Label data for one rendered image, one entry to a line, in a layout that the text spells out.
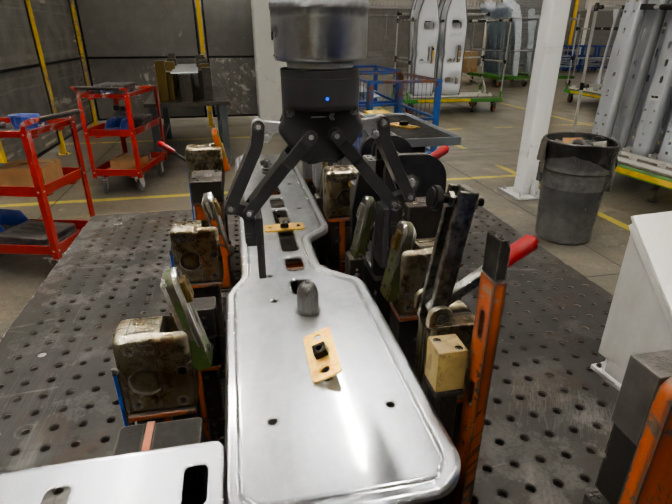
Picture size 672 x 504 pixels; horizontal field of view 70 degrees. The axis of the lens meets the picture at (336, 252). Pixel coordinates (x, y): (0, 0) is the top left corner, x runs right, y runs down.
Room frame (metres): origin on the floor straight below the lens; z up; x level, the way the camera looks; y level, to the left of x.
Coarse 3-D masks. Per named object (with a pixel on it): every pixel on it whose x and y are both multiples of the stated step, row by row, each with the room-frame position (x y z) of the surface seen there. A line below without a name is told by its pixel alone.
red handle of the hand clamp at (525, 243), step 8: (520, 240) 0.54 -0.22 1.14; (528, 240) 0.54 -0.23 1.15; (536, 240) 0.54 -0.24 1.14; (512, 248) 0.54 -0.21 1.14; (520, 248) 0.53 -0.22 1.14; (528, 248) 0.53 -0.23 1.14; (536, 248) 0.54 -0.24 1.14; (512, 256) 0.53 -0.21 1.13; (520, 256) 0.53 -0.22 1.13; (512, 264) 0.53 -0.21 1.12; (472, 272) 0.54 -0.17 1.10; (480, 272) 0.53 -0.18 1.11; (464, 280) 0.53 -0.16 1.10; (472, 280) 0.52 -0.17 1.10; (456, 288) 0.52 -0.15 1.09; (464, 288) 0.52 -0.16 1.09; (472, 288) 0.52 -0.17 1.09; (456, 296) 0.52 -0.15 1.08
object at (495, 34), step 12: (504, 0) 14.98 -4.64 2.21; (492, 12) 15.54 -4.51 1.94; (504, 12) 15.13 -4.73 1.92; (516, 12) 14.71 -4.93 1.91; (492, 24) 15.86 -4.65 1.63; (504, 24) 15.11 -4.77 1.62; (516, 24) 14.69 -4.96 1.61; (492, 36) 15.84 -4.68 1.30; (516, 36) 14.67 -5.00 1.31; (492, 48) 15.82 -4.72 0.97; (504, 48) 15.07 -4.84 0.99; (516, 48) 14.65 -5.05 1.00; (504, 60) 15.05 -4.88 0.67; (516, 60) 14.64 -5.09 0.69; (492, 72) 15.61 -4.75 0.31; (516, 72) 14.62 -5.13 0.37
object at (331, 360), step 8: (328, 328) 0.53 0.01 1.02; (312, 336) 0.53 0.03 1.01; (328, 336) 0.52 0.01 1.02; (304, 344) 0.52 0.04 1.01; (312, 344) 0.51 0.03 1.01; (320, 344) 0.50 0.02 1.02; (328, 344) 0.50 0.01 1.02; (312, 352) 0.50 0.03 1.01; (320, 352) 0.48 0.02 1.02; (328, 352) 0.49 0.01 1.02; (336, 352) 0.49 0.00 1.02; (312, 360) 0.48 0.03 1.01; (320, 360) 0.48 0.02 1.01; (328, 360) 0.48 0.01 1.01; (336, 360) 0.47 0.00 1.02; (312, 368) 0.47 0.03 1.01; (320, 368) 0.47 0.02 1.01; (336, 368) 0.46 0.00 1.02; (312, 376) 0.46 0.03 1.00; (320, 376) 0.46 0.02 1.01; (328, 376) 0.45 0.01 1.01
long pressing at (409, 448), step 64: (256, 256) 0.81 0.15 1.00; (256, 320) 0.59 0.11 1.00; (320, 320) 0.59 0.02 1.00; (384, 320) 0.58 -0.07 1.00; (256, 384) 0.45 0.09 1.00; (320, 384) 0.45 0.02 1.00; (384, 384) 0.45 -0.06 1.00; (256, 448) 0.35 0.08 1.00; (320, 448) 0.35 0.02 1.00; (384, 448) 0.35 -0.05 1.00; (448, 448) 0.35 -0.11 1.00
